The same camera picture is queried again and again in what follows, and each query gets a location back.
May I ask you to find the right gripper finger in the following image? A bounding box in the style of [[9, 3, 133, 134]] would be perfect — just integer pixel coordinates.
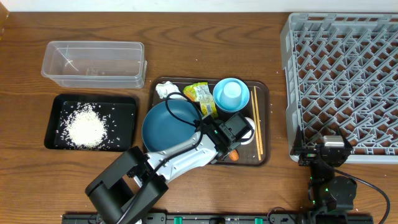
[[337, 128, 353, 149], [293, 126, 303, 149]]

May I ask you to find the orange carrot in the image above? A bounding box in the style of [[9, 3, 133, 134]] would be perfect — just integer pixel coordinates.
[[228, 149, 239, 161]]

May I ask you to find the pale pink cup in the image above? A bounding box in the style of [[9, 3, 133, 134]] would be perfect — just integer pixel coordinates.
[[241, 117, 256, 145]]

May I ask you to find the light blue cup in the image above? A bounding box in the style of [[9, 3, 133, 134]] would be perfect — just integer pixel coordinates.
[[220, 82, 242, 110]]

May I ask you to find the dark blue plate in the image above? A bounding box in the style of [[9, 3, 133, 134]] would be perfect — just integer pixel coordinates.
[[142, 100, 199, 152]]

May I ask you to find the pile of white rice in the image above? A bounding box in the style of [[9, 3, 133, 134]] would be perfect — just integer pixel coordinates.
[[55, 101, 136, 151]]

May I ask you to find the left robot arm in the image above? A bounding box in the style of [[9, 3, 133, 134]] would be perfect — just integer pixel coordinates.
[[85, 113, 254, 223]]

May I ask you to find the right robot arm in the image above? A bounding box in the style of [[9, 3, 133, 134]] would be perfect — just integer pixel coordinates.
[[290, 128, 357, 223]]

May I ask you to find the grey dishwasher rack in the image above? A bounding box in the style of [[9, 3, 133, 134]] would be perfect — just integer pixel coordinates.
[[280, 12, 397, 164]]

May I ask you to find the dark brown serving tray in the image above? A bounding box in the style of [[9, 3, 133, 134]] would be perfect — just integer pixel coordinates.
[[149, 77, 271, 167]]

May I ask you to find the light blue bowl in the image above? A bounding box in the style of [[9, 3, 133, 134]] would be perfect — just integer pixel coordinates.
[[213, 78, 250, 113]]

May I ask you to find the green snack wrapper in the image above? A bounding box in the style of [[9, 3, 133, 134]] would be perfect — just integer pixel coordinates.
[[183, 82, 218, 118]]

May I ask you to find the right wooden chopstick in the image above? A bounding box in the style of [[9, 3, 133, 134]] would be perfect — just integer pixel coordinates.
[[254, 86, 264, 155]]

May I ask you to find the crumpled white tissue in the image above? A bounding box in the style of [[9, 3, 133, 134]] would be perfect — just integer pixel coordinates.
[[155, 81, 180, 99]]

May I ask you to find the black plastic tray bin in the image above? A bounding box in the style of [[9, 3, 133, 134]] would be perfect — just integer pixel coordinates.
[[44, 94, 137, 152]]

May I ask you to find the clear plastic bin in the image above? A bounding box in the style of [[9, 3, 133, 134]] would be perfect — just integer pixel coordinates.
[[41, 41, 147, 88]]

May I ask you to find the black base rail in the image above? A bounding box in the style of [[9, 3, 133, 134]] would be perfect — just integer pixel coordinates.
[[61, 212, 374, 224]]

